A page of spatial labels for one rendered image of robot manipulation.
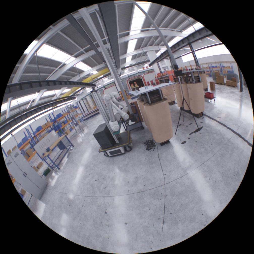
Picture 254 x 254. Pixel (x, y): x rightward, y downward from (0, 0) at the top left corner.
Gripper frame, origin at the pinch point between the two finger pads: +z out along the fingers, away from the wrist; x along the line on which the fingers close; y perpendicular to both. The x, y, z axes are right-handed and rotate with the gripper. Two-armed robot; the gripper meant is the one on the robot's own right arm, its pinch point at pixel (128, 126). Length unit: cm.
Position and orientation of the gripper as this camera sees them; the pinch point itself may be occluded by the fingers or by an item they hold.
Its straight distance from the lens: 202.4
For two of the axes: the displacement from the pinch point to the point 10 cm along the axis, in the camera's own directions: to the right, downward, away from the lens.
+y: -9.3, 3.2, 1.9
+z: 3.7, 8.3, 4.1
